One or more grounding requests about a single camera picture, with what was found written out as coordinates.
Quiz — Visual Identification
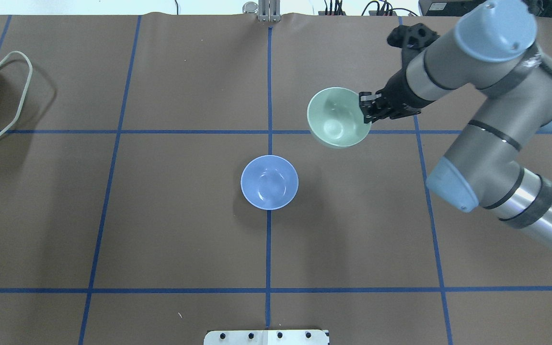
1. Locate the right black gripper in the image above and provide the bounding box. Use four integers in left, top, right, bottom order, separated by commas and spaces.
358, 23, 439, 124

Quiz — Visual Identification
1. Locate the green bowl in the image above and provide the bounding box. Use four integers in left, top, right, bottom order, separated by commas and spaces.
306, 87, 371, 149

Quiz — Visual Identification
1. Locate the blue bowl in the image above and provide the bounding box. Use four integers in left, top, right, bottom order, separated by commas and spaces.
240, 155, 299, 210

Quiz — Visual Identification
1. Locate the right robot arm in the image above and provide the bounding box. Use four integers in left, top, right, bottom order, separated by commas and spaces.
357, 0, 552, 249

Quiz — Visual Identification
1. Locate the aluminium frame post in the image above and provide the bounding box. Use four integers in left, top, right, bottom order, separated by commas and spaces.
242, 0, 282, 23

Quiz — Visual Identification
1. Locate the white camera pillar stand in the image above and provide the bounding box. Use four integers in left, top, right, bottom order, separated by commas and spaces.
203, 329, 330, 345

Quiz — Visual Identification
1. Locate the white toaster power cable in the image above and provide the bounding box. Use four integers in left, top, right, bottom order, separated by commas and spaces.
0, 51, 33, 157

